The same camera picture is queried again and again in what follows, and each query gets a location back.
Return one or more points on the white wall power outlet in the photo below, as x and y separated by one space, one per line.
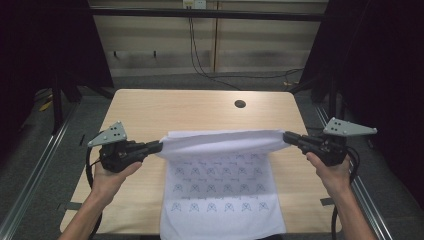
195 3

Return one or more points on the person's left hand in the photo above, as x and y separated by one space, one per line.
110 181

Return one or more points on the black curtain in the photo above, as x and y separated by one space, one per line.
386 73
40 43

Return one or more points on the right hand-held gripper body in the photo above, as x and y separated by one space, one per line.
328 150

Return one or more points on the yellow floor object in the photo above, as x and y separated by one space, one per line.
45 106

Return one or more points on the white printed t-shirt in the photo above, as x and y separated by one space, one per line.
220 186

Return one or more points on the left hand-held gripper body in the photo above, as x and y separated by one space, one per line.
116 156

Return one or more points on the aluminium floor rail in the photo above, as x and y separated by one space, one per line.
366 200
33 173

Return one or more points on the black metal stand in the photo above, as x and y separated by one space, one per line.
57 106

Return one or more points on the person's right hand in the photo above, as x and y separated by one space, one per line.
333 176

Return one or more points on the black horizontal frame bar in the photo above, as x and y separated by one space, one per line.
206 14

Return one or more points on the grey tape strip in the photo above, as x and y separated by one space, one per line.
326 201
71 206

